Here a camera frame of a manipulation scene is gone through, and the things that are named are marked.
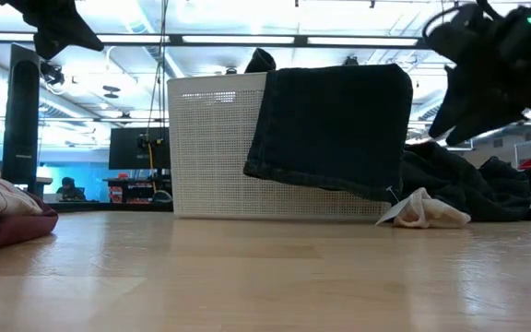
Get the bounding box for beige sock with tag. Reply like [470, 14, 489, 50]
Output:
[374, 185, 473, 231]

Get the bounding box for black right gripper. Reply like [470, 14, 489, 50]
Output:
[428, 45, 531, 147]

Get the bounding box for black monitor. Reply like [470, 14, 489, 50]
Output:
[108, 126, 172, 171]

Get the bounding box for white perforated plastic basket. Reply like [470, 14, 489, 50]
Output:
[167, 71, 394, 221]

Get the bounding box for dark desk with red boxes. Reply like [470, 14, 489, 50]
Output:
[103, 172, 173, 205]

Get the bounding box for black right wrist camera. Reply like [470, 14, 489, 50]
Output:
[424, 4, 495, 66]

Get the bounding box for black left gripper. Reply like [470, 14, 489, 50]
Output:
[0, 0, 106, 61]

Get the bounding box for black garment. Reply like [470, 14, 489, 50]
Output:
[401, 140, 531, 222]

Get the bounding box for maroon garment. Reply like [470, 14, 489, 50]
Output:
[0, 193, 60, 255]

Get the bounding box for dark blue denim jeans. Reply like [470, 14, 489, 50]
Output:
[242, 47, 414, 204]

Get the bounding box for hanging black cable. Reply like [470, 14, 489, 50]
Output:
[145, 0, 171, 128]

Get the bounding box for black upright column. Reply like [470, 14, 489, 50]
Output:
[1, 43, 41, 195]

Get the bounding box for black aluminium table frame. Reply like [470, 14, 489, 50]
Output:
[46, 200, 531, 223]

